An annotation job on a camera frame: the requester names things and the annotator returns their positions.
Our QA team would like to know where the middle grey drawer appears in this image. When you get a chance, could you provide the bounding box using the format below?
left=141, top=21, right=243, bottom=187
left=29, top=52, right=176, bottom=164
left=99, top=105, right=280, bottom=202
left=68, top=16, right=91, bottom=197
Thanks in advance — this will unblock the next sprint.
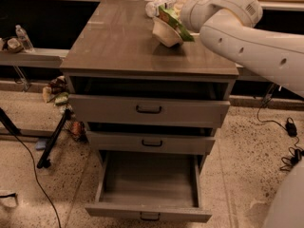
left=86, top=131, right=215, bottom=155

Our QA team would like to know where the top grey drawer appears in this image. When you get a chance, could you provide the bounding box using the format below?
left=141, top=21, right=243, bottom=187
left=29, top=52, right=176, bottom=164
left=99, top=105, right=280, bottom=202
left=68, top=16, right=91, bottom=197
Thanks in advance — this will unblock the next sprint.
left=69, top=94, right=230, bottom=128

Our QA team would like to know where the brown basket with items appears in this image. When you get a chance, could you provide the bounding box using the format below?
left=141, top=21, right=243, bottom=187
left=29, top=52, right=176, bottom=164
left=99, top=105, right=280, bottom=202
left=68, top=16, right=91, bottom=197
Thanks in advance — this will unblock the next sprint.
left=0, top=37, right=23, bottom=53

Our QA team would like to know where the bottom grey drawer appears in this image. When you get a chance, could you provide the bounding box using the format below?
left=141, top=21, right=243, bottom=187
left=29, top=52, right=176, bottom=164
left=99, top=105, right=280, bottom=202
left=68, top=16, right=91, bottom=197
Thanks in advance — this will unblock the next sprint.
left=85, top=151, right=211, bottom=222

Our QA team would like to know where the clear water bottle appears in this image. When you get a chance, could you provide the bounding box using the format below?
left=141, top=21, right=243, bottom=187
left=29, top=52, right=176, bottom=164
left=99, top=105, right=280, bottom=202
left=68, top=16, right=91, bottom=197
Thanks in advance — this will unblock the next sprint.
left=15, top=25, right=34, bottom=53

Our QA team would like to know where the blue sponge on floor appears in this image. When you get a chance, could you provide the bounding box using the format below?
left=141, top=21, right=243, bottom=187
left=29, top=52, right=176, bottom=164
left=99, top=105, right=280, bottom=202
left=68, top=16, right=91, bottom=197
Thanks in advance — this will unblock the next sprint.
left=35, top=139, right=48, bottom=150

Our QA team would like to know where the black floor cable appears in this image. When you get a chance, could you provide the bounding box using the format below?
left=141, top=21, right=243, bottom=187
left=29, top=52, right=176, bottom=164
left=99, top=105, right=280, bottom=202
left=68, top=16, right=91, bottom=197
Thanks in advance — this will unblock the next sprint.
left=0, top=123, right=63, bottom=228

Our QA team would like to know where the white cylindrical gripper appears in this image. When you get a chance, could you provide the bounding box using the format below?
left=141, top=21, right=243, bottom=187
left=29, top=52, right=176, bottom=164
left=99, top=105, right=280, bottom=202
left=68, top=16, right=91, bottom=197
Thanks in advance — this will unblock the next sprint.
left=180, top=0, right=213, bottom=32

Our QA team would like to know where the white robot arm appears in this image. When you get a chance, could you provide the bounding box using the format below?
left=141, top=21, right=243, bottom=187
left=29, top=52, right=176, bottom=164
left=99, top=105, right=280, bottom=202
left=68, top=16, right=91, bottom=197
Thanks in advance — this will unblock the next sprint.
left=180, top=0, right=304, bottom=228

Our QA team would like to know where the black power adapter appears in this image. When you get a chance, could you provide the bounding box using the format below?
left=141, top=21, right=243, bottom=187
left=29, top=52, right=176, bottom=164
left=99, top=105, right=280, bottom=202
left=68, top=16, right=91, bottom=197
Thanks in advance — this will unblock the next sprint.
left=285, top=117, right=297, bottom=137

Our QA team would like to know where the pile of snack bags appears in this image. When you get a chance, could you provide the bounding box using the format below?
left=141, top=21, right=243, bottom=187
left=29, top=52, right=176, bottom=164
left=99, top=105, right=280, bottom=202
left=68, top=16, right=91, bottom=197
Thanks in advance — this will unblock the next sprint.
left=42, top=76, right=87, bottom=143

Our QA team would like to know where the green rice chip bag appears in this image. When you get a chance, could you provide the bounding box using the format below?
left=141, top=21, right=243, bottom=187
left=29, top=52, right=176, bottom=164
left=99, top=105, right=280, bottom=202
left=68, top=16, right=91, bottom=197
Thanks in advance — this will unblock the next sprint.
left=159, top=6, right=194, bottom=42

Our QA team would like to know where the grey drawer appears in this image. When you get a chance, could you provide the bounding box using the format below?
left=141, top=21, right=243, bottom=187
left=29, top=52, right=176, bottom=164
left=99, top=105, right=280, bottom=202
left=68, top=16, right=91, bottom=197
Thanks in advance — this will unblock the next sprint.
left=86, top=131, right=215, bottom=155
left=85, top=151, right=211, bottom=222
left=69, top=94, right=230, bottom=128

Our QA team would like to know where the grey drawer cabinet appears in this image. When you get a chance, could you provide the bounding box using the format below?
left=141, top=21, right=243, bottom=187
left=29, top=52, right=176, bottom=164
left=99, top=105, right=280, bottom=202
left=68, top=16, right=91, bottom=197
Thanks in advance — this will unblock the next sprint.
left=59, top=0, right=239, bottom=173

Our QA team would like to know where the black tripod leg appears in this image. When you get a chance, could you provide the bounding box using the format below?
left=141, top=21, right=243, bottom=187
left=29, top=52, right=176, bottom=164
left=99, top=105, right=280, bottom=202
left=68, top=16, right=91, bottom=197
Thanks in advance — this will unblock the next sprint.
left=36, top=109, right=71, bottom=169

